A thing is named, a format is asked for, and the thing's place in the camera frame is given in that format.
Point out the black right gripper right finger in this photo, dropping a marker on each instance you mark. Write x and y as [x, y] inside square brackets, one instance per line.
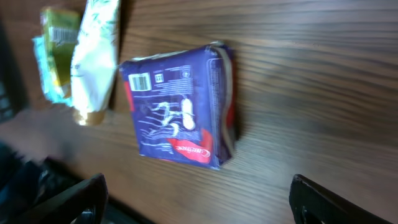
[312, 203]

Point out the white tube gold cap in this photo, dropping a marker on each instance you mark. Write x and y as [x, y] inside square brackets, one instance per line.
[95, 61]

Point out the purple pad package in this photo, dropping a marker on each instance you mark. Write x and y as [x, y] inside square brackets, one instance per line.
[182, 105]

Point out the green snack packet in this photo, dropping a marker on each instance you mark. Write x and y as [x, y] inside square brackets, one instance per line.
[60, 28]

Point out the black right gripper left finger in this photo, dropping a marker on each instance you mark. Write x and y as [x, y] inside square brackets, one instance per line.
[84, 202]

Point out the teal snack packet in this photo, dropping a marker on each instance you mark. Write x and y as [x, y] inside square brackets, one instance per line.
[47, 86]

